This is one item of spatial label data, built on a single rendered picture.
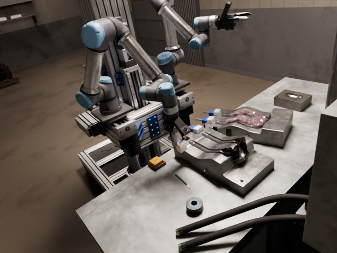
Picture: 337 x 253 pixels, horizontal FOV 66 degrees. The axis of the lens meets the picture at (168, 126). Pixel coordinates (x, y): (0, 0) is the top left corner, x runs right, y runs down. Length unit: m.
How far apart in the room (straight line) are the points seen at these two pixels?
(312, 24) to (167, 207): 3.25
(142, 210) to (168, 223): 0.15
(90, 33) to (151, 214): 0.90
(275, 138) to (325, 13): 2.56
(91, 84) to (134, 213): 0.73
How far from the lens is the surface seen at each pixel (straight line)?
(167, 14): 1.79
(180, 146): 1.41
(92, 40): 1.34
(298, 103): 1.95
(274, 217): 1.12
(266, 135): 1.59
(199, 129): 1.59
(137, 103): 1.97
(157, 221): 1.26
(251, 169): 1.36
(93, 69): 1.46
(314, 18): 3.99
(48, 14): 9.51
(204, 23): 1.84
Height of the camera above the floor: 1.75
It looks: 30 degrees down
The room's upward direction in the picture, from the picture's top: 11 degrees counter-clockwise
